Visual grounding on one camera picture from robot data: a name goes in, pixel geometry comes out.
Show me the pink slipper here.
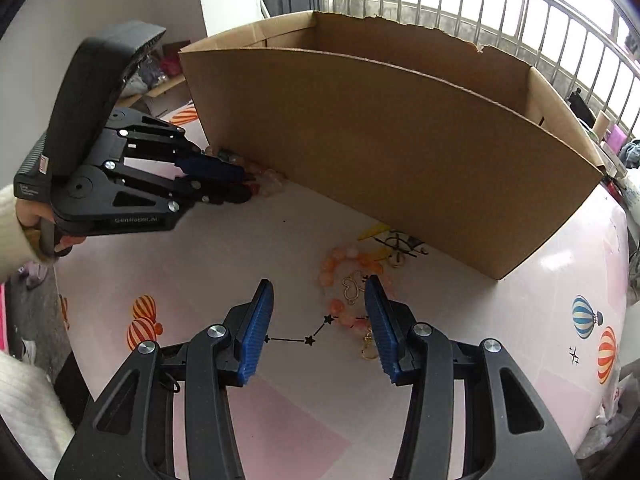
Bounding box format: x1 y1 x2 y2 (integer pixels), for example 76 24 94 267
17 262 51 291

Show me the gold hoop earring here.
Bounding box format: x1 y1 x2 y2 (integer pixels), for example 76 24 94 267
360 327 382 361

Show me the purple cup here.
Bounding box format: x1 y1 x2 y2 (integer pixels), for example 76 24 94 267
605 125 629 155

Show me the person's white sweater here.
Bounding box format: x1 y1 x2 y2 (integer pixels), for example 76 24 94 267
0 352 76 478

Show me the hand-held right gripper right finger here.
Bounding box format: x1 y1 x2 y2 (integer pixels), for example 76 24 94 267
364 275 583 480

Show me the multicolour bead bracelet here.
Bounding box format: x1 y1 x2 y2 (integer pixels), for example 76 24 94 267
202 145 286 196

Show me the black device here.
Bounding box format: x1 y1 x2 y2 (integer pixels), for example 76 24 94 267
567 89 599 129

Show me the person's left hand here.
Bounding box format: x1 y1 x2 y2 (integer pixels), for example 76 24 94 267
16 199 88 260

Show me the crumpled white plastic bag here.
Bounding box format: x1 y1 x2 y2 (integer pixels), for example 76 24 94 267
575 375 633 461

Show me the brown cardboard box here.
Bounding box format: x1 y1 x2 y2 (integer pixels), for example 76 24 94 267
178 10 606 281

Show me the pink printed tablecloth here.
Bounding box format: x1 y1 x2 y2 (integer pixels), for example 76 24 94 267
52 100 633 480

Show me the gold cloud outline charm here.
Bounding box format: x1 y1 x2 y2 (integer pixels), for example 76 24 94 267
341 271 372 306

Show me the pile of clothes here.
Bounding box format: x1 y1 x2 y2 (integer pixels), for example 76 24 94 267
619 137 640 171

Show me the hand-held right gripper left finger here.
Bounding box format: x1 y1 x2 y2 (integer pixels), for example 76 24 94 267
54 279 275 480

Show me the orange pink bead bracelet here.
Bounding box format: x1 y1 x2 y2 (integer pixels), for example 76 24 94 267
319 244 396 337

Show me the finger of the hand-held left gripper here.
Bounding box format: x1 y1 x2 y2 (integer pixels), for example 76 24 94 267
102 107 246 183
100 157 253 209

